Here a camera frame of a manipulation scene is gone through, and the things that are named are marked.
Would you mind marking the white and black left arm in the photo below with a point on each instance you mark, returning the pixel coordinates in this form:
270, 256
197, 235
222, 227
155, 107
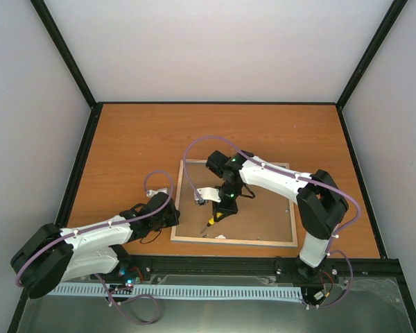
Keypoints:
54, 255

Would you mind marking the yellow handled screwdriver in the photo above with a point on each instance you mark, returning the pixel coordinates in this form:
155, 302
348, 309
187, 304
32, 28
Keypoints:
210, 223

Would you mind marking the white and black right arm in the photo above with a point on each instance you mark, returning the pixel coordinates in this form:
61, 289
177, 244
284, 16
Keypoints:
321, 209

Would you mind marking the light blue slotted cable duct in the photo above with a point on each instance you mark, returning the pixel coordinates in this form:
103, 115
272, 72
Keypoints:
180, 292

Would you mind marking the black enclosure frame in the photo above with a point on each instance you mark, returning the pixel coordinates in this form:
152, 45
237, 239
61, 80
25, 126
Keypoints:
388, 21

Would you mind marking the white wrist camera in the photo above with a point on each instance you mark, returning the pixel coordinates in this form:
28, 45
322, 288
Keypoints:
151, 192
206, 194

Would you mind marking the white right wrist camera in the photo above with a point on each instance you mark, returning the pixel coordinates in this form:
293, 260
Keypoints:
206, 194

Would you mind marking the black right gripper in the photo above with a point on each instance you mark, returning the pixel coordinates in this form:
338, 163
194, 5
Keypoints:
228, 209

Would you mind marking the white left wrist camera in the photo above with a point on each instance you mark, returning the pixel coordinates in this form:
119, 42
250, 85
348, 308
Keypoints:
151, 192

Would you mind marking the blue wooden picture frame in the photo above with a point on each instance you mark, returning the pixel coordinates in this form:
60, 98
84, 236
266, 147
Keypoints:
266, 220

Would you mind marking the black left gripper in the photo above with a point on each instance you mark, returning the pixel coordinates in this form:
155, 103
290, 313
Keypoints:
173, 217

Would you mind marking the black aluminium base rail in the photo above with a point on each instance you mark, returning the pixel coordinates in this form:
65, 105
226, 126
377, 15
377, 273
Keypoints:
284, 270

